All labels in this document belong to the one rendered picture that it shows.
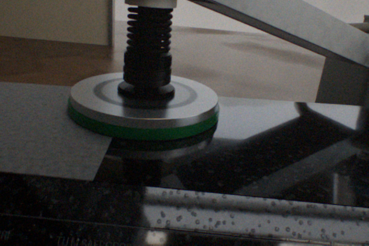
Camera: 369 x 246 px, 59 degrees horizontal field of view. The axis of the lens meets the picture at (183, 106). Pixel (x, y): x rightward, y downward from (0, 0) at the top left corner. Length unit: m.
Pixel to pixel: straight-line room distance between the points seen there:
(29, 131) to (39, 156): 0.06
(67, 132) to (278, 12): 0.32
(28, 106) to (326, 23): 0.46
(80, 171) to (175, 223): 0.10
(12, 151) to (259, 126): 0.31
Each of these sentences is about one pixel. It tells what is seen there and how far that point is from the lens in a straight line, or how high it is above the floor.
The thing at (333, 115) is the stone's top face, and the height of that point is 0.80.
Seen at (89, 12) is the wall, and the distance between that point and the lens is 5.39.
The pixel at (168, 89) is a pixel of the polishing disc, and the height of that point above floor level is 0.84.
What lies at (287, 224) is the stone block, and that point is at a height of 0.79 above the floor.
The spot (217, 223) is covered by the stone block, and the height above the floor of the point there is 0.78.
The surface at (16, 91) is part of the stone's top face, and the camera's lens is 0.57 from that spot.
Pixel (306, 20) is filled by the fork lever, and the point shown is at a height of 0.95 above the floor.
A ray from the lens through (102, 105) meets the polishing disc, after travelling 0.42.
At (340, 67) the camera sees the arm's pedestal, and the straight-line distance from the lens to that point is 1.56.
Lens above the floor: 0.98
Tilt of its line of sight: 20 degrees down
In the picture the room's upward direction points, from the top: 5 degrees clockwise
